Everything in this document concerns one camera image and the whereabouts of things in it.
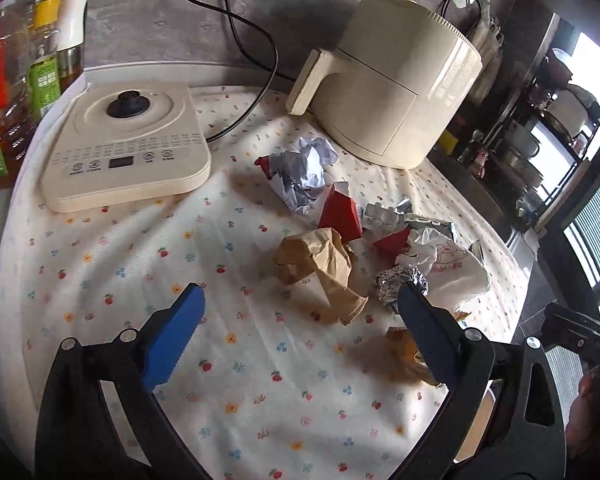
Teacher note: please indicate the cream induction cooker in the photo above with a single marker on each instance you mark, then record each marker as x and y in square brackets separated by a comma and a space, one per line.
[126, 142]

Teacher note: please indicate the black dish rack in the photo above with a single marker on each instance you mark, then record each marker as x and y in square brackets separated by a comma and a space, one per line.
[540, 115]

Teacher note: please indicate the aluminium foil ball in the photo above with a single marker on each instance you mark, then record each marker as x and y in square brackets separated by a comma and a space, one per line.
[388, 283]

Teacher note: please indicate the white grey paper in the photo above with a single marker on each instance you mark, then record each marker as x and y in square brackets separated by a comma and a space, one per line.
[298, 177]

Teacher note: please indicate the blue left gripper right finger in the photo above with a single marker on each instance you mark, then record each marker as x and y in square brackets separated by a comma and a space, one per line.
[435, 332]

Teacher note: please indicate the white food wrapper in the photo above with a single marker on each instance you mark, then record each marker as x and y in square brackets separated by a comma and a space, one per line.
[454, 274]

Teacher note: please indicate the silver foil strip wrapper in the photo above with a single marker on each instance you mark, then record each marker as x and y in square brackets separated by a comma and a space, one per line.
[376, 216]

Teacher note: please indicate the floral patterned tablecloth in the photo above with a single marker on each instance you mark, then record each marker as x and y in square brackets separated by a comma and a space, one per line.
[272, 385]

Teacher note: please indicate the cream air fryer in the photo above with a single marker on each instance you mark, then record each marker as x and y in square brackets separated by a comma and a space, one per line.
[392, 85]

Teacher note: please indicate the green label sauce bottle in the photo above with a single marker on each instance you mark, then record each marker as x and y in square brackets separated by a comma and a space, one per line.
[43, 41]

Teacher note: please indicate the person's right hand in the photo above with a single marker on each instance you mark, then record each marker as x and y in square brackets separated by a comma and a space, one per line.
[583, 428]

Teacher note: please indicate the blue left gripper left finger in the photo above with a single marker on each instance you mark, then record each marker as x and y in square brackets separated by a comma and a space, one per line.
[167, 334]

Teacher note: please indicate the brown paper bag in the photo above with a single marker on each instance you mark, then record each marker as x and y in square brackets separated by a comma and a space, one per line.
[321, 252]

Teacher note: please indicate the red label oil bottle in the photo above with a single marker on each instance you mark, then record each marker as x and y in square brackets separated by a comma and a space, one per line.
[17, 116]

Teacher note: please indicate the white cap oil dispenser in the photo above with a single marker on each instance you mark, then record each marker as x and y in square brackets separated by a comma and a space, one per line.
[70, 48]

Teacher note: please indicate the stainless steel sink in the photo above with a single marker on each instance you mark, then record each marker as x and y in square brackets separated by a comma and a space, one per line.
[475, 193]

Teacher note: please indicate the red paper carton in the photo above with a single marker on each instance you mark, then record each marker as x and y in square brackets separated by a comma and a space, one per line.
[340, 213]

